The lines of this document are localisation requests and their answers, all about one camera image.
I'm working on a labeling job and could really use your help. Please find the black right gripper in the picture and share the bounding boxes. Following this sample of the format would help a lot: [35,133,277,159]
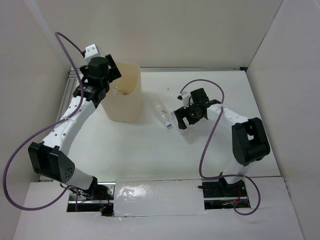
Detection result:
[174,102,203,130]

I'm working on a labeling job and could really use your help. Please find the clear bottle white cap diagonal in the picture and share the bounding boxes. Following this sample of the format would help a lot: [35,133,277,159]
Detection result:
[170,110,199,145]

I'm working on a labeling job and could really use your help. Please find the red cap plastic bottle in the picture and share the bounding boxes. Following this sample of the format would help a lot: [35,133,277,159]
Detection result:
[111,85,134,96]

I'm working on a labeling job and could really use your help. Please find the clear bottle blue cap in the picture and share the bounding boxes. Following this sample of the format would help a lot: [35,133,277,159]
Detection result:
[150,95,172,129]

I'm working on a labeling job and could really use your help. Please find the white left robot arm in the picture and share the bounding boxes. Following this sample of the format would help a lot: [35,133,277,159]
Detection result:
[28,54,122,200]

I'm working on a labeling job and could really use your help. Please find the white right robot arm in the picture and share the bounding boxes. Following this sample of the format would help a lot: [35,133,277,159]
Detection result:
[174,88,271,196]

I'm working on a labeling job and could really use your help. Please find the beige plastic bin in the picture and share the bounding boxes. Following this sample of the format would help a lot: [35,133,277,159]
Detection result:
[101,61,143,123]

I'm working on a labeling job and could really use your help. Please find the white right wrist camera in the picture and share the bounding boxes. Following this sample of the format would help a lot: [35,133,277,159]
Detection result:
[177,91,192,108]

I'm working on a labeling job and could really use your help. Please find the back aluminium rail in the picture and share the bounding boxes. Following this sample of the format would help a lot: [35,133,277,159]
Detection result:
[68,66,247,75]

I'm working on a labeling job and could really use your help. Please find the aluminium rail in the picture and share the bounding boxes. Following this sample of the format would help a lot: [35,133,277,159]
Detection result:
[68,66,247,75]
[39,70,81,182]

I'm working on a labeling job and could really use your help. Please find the left aluminium rail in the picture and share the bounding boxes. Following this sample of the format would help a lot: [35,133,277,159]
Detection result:
[39,70,81,182]

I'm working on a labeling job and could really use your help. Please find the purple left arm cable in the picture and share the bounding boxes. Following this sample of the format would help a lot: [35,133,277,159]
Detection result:
[4,31,87,210]

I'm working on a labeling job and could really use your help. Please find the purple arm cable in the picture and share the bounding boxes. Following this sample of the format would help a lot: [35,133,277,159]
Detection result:
[4,31,87,210]
[179,79,262,216]

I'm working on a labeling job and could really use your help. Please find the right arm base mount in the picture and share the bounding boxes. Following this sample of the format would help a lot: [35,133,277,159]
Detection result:
[198,178,251,210]

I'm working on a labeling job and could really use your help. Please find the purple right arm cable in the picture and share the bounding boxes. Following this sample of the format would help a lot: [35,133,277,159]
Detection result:
[179,79,262,216]

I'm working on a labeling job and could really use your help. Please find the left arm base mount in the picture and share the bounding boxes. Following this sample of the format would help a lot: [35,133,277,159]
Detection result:
[66,182,116,217]

